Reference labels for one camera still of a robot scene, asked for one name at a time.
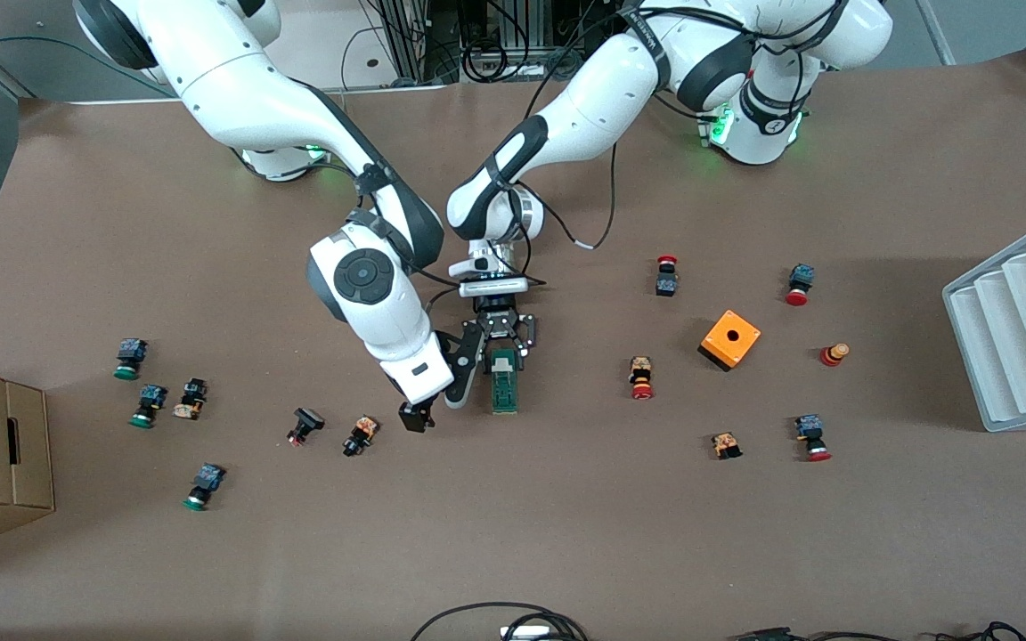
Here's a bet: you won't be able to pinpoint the red mushroom button blue base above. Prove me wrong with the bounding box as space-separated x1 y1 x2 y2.
794 414 833 463
784 264 816 307

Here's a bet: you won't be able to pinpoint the green mushroom push button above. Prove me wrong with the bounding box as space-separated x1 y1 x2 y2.
113 337 150 381
182 463 227 512
129 384 168 429

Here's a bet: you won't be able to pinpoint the black cable loop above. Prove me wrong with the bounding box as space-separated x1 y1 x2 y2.
410 602 590 641

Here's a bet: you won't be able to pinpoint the metal equipment rack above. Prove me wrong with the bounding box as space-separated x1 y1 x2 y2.
369 0 599 85

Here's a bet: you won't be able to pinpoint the orange button enclosure box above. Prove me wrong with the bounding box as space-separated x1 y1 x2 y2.
698 309 761 373

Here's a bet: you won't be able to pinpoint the black square button red base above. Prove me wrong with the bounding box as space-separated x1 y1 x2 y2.
286 407 326 447

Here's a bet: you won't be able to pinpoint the thin black cables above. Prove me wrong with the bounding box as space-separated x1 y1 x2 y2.
727 621 1026 641

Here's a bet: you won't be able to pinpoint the grey white slotted tray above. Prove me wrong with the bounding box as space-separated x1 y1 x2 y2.
941 211 1026 434

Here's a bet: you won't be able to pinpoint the black cable white connector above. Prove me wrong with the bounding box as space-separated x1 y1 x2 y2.
522 142 618 252

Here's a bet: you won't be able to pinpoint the green load switch white handle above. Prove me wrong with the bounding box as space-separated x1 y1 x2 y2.
489 348 520 416

